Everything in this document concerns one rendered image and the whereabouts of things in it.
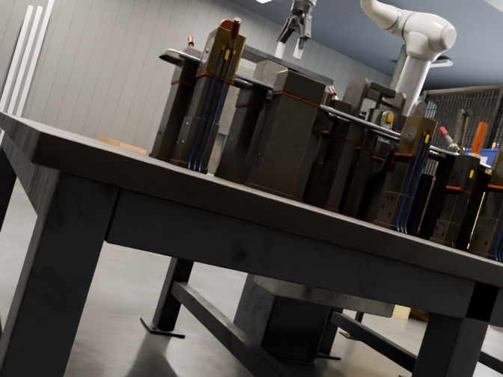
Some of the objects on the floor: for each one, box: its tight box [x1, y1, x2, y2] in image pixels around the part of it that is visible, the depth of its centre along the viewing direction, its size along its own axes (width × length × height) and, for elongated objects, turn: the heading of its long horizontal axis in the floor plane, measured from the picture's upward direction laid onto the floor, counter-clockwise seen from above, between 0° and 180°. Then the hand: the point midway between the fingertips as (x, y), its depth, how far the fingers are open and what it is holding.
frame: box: [0, 132, 503, 377], centre depth 194 cm, size 256×161×66 cm, turn 29°
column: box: [233, 273, 330, 366], centre depth 258 cm, size 31×31×66 cm
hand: (287, 56), depth 206 cm, fingers open, 13 cm apart
